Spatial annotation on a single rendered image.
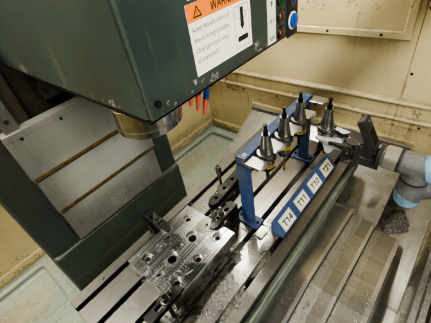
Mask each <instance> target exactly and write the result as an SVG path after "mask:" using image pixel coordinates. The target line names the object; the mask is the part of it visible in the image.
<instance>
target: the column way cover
mask: <svg viewBox="0 0 431 323"><path fill-rule="evenodd" d="M18 126H19V127H20V129H19V130H17V131H15V132H13V133H11V134H9V135H7V136H5V135H4V134H2V133H1V134H0V141H1V142H2V144H3V145H4V146H5V147H6V149H7V150H8V152H9V153H10V154H11V155H12V156H13V158H14V159H15V161H16V162H17V163H18V164H19V166H20V167H21V169H22V170H23V171H24V172H25V173H26V175H27V176H28V177H29V178H30V179H31V180H32V182H34V183H36V184H37V186H38V187H39V189H40V190H41V191H42V193H43V194H44V195H45V196H46V197H47V199H48V200H49V202H50V203H51V204H52V205H53V207H54V208H55V210H56V211H57V212H58V213H60V214H62V216H63V217H64V219H65V220H66V221H67V222H68V224H69V225H70V227H72V229H73V230H74V232H75V233H76V234H77V235H78V236H79V237H80V238H81V239H82V238H84V237H85V236H87V235H88V234H89V233H90V232H91V231H93V230H94V229H95V228H97V227H98V226H99V225H100V224H101V223H103V222H104V221H105V220H106V219H107V218H109V217H110V216H111V215H113V214H114V213H115V212H116V211H117V210H119V209H120V208H122V207H123V206H124V205H125V204H126V203H128V202H129V201H130V200H132V199H133V198H134V197H135V196H136V195H137V194H139V193H140V192H141V191H143V189H145V188H146V187H148V186H149V185H150V184H152V182H154V181H155V180H156V179H158V178H159V177H160V176H161V175H162V171H161V169H160V166H159V164H158V160H157V158H156V155H155V152H154V149H153V148H154V144H153V141H152V138H151V139H147V140H132V139H129V138H125V137H123V136H122V135H121V134H120V133H119V131H118V129H117V128H116V127H115V124H114V122H113V120H112V118H111V116H110V113H109V111H108V108H106V107H104V106H101V105H99V104H96V103H93V102H92V101H89V100H86V99H84V98H82V97H79V96H76V97H73V98H72V99H70V100H68V101H66V102H64V103H62V104H59V105H58V106H55V107H54V108H52V109H50V110H48V111H46V112H44V113H41V114H40V115H37V116H35V117H33V118H31V119H29V120H27V121H25V122H23V123H21V124H19V125H18Z"/></svg>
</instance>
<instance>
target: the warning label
mask: <svg viewBox="0 0 431 323"><path fill-rule="evenodd" d="M184 8H185V14H186V18H187V24H188V28H189V34H190V40H191V44H192V50H193V54H194V60H195V64H196V70H197V74H198V77H200V76H201V75H203V74H204V73H206V72H208V71H209V70H211V69H213V68H214V67H216V66H218V65H219V64H220V63H223V62H224V61H226V60H227V59H229V58H231V57H232V56H234V55H235V54H237V53H239V52H241V51H242V50H243V49H245V48H247V47H249V46H250V45H252V44H253V42H252V32H251V12H250V1H249V0H198V1H195V2H193V3H191V4H188V5H185V6H184Z"/></svg>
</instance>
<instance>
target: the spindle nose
mask: <svg viewBox="0 0 431 323"><path fill-rule="evenodd" d="M108 111H109V113H110V116H111V118H112V120H113V122H114V124H115V127H116V128H117V129H118V131H119V133H120V134H121V135H122V136H123V137H125V138H129V139H132V140H147V139H151V138H156V137H159V136H161V135H164V134H166V133H168V132H169V131H171V130H172V129H174V128H175V127H176V126H177V125H178V124H179V123H180V121H181V119H182V117H183V112H182V106H180V107H179V108H177V109H175V110H174V111H173V112H171V113H170V114H168V115H166V116H165V117H163V118H162V119H160V120H159V121H157V122H156V123H154V124H153V125H151V126H150V125H149V124H146V123H143V122H141V121H139V120H136V119H133V118H131V117H129V116H126V115H123V114H121V113H119V112H116V111H113V110H111V109H109V108H108Z"/></svg>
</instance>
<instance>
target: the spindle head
mask: <svg viewBox="0 0 431 323"><path fill-rule="evenodd" d="M195 1H198V0H189V1H187V0H0V62H1V63H2V64H3V65H4V66H5V67H7V68H9V69H12V70H15V71H17V72H20V73H22V74H25V75H27V76H29V77H32V78H35V79H37V80H39V81H42V82H44V83H47V84H49V85H52V86H54V87H56V88H59V89H62V90H64V91H66V92H69V93H71V94H74V95H76V96H79V97H82V98H84V99H86V100H89V101H92V102H93V103H96V104H99V105H101V106H104V107H106V108H109V109H111V110H113V111H116V112H119V113H121V114H123V115H126V116H129V117H131V118H133V119H136V120H139V121H141V122H143V123H146V124H149V125H150V126H151V125H153V124H154V123H156V122H157V121H159V120H160V119H162V118H163V117H165V116H166V115H168V114H170V113H171V112H173V111H174V110H175V109H177V108H179V107H180V106H181V105H183V104H185V103H186V102H187V101H189V100H191V99H192V98H193V97H195V96H197V95H198V94H200V93H202V92H203V91H204V90H206V89H207V88H209V87H211V86H212V85H213V84H215V83H217V82H218V81H219V80H221V79H223V78H224V77H225V76H227V75H229V74H230V73H232V72H233V71H235V70H236V69H238V68H239V67H241V66H242V65H244V64H245V63H247V62H248V61H250V60H251V59H253V58H254V57H256V56H258V55H259V54H260V53H262V52H264V51H265V50H266V49H268V48H270V47H271V46H273V45H274V44H276V43H277V42H279V41H280V39H278V36H277V33H278V28H279V27H280V26H284V28H285V35H284V37H283V38H285V37H286V36H287V0H285V2H284V4H283V6H278V4H277V0H276V42H274V43H272V44H271V45H270V46H268V41H267V0H249V1H250V12H251V32H252V42H253V44H252V45H250V46H249V47H247V48H245V49H243V50H242V51H241V52H239V53H237V54H235V55H234V56H232V57H231V58H229V59H227V60H226V61H224V62H223V63H220V64H219V65H218V66H216V67H214V68H213V69H211V70H209V71H208V72H206V73H204V74H203V75H201V76H200V77H198V74H197V70H196V64H195V60H194V54H193V50H192V44H191V40H190V34H189V28H188V24H187V18H186V14H185V8H184V6H185V5H188V4H191V3H193V2H195ZM280 9H284V11H285V19H284V21H283V22H282V23H281V24H279V23H278V21H277V15H278V12H279V10H280Z"/></svg>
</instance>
